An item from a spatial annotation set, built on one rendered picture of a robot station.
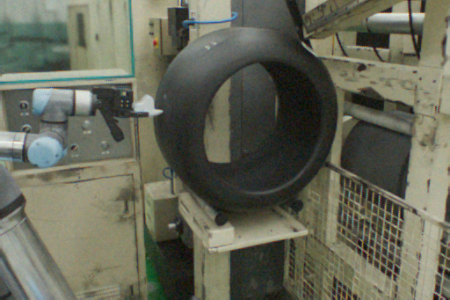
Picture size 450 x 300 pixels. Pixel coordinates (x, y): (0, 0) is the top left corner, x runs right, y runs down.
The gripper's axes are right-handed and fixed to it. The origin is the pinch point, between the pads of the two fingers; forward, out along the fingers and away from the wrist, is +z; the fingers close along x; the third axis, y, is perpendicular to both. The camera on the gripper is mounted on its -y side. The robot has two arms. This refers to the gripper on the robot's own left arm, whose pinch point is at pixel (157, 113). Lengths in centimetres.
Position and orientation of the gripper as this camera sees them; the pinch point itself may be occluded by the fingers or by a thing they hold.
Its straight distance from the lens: 137.5
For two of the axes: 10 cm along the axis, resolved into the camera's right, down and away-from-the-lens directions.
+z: 9.2, 0.3, 3.9
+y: 1.1, -9.7, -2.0
